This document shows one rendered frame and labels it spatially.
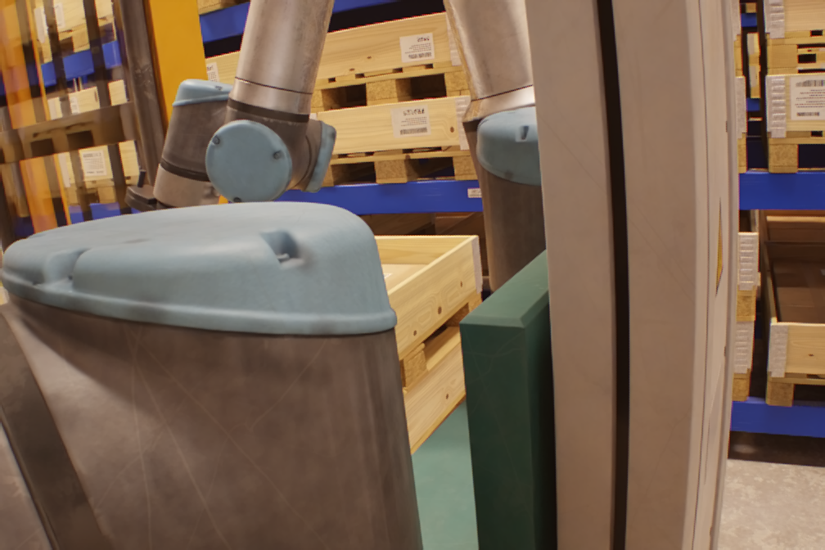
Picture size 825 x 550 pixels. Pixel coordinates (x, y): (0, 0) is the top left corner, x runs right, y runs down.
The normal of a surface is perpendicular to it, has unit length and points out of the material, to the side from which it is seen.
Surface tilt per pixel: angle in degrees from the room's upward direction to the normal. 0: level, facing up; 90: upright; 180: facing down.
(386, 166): 90
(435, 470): 0
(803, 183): 90
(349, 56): 90
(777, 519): 0
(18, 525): 71
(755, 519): 0
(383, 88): 90
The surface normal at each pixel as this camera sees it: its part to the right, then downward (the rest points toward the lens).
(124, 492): 0.56, -0.24
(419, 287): 0.88, 0.03
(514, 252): -0.76, 0.27
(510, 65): -0.15, 0.31
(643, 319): -0.51, 0.30
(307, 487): 0.65, 0.14
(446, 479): -0.12, -0.95
